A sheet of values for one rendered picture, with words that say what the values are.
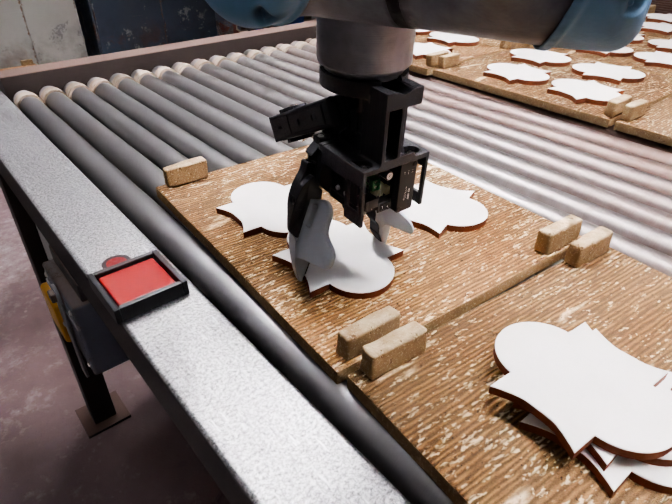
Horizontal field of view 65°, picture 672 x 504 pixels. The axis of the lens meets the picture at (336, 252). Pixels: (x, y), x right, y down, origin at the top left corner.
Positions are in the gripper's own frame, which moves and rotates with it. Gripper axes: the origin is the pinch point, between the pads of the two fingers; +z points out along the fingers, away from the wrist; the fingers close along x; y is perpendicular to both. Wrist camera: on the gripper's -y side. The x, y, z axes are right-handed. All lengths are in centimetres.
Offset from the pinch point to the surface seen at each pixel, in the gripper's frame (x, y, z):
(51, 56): 47, -450, 112
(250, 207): -2.6, -14.5, 1.5
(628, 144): 60, -1, 4
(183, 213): -9.2, -19.3, 2.6
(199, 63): 24, -88, 10
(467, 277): 8.9, 10.0, 0.6
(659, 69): 101, -18, 4
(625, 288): 20.2, 20.4, 0.0
